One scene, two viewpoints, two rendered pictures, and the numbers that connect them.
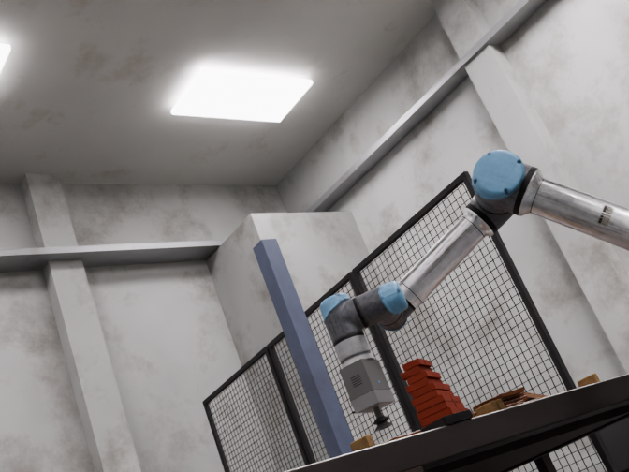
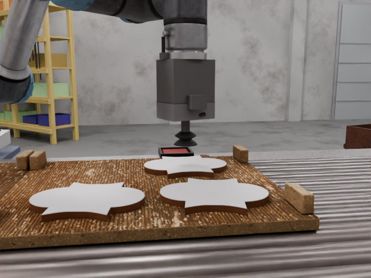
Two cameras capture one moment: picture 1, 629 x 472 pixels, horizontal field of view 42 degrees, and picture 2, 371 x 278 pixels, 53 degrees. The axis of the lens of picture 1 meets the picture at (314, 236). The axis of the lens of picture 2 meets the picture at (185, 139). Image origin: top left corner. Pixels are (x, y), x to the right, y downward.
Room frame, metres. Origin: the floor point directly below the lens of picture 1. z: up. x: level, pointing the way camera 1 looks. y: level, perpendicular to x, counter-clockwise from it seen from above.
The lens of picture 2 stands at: (2.39, 0.38, 1.11)
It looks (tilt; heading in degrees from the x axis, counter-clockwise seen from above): 10 degrees down; 214
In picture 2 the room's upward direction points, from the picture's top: straight up
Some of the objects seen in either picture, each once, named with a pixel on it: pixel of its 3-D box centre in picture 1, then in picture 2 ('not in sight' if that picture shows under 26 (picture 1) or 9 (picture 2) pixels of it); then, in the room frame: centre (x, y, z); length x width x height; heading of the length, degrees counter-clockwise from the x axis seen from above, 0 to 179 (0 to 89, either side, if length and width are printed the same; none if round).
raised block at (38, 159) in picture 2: (487, 409); (38, 159); (1.99, -0.22, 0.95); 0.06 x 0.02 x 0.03; 42
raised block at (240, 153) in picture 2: (361, 445); (240, 153); (1.73, 0.07, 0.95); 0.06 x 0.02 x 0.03; 42
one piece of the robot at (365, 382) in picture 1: (362, 385); (187, 85); (1.85, 0.03, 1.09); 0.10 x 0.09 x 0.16; 65
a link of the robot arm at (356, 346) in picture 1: (354, 351); (184, 39); (1.85, 0.02, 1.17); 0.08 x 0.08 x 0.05
